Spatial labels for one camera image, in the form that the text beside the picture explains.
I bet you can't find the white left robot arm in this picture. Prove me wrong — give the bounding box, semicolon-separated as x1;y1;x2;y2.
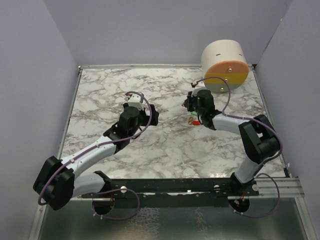
33;103;159;210

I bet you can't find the solid red key tag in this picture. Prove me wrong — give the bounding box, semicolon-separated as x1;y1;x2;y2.
192;121;201;126

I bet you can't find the aluminium frame rail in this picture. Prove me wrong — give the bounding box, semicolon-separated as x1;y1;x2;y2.
255;177;305;199

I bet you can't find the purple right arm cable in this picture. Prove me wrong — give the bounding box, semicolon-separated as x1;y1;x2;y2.
197;76;283;218

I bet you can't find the cream cylindrical drum holder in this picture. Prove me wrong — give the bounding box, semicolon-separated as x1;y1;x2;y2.
201;39;249;93

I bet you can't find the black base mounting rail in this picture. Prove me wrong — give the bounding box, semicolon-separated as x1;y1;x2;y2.
82;171;259;213

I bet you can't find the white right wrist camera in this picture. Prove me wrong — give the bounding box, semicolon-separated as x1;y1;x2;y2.
191;81;207;97

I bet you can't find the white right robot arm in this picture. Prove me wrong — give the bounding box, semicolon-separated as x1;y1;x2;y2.
183;89;281;196

